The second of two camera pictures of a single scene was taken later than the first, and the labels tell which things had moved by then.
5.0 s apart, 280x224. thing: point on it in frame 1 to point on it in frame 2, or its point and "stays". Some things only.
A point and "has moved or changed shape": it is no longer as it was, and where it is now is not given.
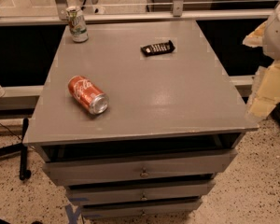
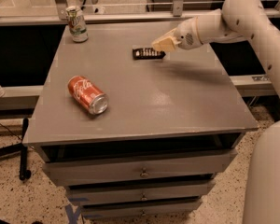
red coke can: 94,100 stays
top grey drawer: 140,168 stays
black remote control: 157,49 has moved or changed shape
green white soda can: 77,24 stays
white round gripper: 277,37 to 186,36
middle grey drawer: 140,193 stays
